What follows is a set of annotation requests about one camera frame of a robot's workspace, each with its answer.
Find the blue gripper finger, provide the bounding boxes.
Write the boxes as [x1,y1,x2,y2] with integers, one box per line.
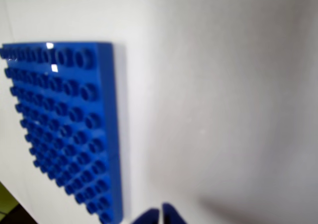
[161,202,191,224]
[132,207,160,224]

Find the white paper table cover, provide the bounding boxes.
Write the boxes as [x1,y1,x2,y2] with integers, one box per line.
[0,0,318,224]

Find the blue 8x8 studded base plate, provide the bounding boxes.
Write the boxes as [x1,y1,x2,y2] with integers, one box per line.
[0,41,125,224]

